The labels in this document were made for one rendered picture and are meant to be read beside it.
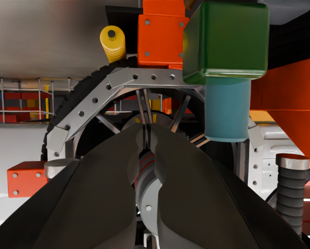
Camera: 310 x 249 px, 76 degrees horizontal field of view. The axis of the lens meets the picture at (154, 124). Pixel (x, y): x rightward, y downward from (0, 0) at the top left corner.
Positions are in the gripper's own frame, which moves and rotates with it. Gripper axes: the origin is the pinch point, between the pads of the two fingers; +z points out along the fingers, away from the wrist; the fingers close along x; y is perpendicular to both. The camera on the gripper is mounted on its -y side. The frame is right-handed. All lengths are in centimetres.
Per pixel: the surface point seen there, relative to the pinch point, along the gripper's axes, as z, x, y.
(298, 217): 7.9, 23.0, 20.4
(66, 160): 11.6, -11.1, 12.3
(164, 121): 75, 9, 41
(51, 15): 158, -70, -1
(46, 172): 8.7, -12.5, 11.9
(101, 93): 34.0, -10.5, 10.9
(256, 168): 29, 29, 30
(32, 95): 416, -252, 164
